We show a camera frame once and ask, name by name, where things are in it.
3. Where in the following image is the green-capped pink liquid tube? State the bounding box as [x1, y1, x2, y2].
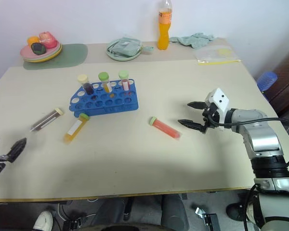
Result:
[148, 116, 182, 140]

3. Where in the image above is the black power strip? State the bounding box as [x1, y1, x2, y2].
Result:
[62, 216, 89, 231]

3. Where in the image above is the pale green fabric pouch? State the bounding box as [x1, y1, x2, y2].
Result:
[107, 37, 143, 57]

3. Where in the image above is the orange soda bottle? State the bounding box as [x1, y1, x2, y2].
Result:
[157, 0, 173, 51]

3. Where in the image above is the green-capped red liquid tube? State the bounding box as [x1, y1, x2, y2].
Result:
[118, 70, 131, 91]

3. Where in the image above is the green-capped orange labelled tube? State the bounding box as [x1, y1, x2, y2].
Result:
[63, 113, 90, 146]

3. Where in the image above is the dark green toy fruit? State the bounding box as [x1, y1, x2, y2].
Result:
[30, 42, 47, 56]

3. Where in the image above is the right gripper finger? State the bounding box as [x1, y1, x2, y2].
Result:
[177, 119, 205, 133]
[187, 101, 207, 111]

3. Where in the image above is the pale green cloth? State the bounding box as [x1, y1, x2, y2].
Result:
[170, 32, 219, 50]

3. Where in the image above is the black shoe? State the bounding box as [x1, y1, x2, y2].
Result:
[225, 203, 248, 221]

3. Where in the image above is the cream-capped dark liquid tube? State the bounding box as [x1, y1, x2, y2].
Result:
[29, 107, 64, 132]

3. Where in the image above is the black robot body cable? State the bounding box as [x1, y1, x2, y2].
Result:
[241, 183, 262, 231]

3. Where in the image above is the yellow-capped dark liquid tube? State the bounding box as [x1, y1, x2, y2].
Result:
[77, 74, 95, 95]

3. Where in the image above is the pink plate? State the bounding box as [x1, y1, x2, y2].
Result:
[20, 42, 61, 60]

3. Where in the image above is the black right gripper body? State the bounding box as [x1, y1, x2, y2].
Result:
[198, 103, 221, 134]

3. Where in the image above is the white floor cable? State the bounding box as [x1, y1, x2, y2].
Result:
[56, 197, 99, 219]

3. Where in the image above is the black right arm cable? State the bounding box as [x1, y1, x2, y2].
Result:
[207, 115, 289, 170]

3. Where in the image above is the orange toy fruit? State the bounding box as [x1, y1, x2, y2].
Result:
[27, 36, 41, 47]

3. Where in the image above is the blue test tube rack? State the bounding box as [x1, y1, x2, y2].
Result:
[69, 78, 140, 118]

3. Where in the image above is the yellow plate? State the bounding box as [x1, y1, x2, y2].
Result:
[23, 45, 63, 64]

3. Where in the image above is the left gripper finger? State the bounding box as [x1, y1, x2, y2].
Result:
[5, 137, 27, 164]

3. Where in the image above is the stack of plates with food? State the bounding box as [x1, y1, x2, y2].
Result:
[21, 43, 63, 62]

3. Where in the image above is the green-capped yellow liquid tube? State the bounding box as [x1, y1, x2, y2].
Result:
[98, 71, 113, 94]

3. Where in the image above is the black box on floor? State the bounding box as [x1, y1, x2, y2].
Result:
[202, 213, 220, 231]

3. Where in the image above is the pink toy fruit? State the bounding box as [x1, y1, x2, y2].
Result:
[39, 31, 58, 50]

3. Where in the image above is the dark rounded shape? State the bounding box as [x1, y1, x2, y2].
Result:
[160, 193, 190, 231]

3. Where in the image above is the green bowl with cloth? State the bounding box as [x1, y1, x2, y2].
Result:
[105, 38, 155, 62]

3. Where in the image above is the brown wooden cabinet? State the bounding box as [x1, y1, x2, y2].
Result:
[267, 45, 289, 116]

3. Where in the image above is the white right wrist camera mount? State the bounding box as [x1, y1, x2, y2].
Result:
[204, 88, 231, 130]

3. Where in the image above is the white shoe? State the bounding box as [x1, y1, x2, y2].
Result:
[32, 210, 54, 231]

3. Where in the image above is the clear zip bag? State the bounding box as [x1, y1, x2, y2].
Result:
[194, 45, 242, 65]

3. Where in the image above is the green placemat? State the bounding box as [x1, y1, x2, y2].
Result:
[23, 43, 89, 71]

